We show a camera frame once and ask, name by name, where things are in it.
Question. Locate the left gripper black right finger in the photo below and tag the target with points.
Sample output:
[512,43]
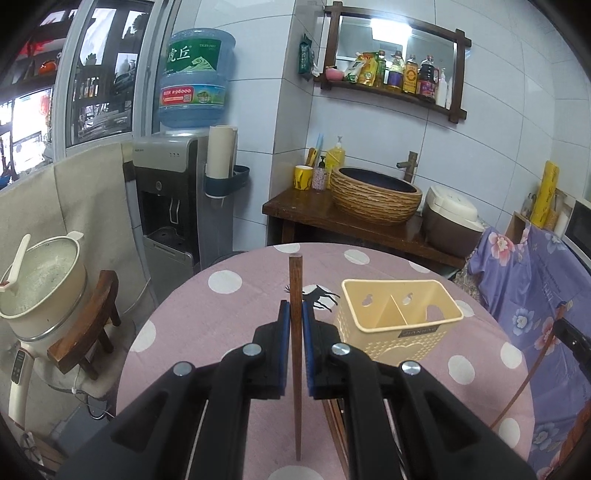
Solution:
[401,422]

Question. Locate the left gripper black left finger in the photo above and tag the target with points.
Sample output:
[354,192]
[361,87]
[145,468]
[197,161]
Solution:
[191,422]

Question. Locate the brown wooden chopstick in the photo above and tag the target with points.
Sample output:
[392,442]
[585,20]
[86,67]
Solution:
[296,333]

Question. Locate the purple floral cloth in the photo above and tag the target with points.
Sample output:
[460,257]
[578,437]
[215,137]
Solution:
[524,285]

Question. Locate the beige plastic utensil holder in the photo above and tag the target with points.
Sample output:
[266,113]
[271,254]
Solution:
[393,321]

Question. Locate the white microwave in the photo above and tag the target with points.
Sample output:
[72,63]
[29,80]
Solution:
[577,235]

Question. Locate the yellow roll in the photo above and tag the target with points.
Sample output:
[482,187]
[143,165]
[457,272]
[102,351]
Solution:
[545,195]

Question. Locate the brown white rice cooker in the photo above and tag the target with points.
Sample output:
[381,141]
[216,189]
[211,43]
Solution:
[451,222]

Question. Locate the grey water dispenser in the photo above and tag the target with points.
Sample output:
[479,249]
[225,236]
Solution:
[183,230]

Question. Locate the cream electric cooking pot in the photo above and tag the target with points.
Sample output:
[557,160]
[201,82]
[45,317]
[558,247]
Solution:
[40,292]

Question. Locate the woven basin sink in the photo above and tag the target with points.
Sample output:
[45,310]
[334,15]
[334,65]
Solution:
[373,196]

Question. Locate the bronze faucet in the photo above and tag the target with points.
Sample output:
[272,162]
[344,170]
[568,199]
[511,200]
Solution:
[409,166]

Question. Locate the pink patterned soap dispenser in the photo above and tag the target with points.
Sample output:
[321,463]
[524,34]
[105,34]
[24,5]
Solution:
[319,177]

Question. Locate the yellow cup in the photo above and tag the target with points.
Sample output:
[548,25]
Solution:
[303,175]

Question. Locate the yellow soap bottle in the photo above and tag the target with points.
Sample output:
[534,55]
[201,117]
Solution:
[334,158]

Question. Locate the blue water jug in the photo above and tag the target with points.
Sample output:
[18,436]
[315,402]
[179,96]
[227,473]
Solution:
[194,83]

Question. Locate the wooden framed wall shelf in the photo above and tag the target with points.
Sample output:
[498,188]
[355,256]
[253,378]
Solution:
[396,56]

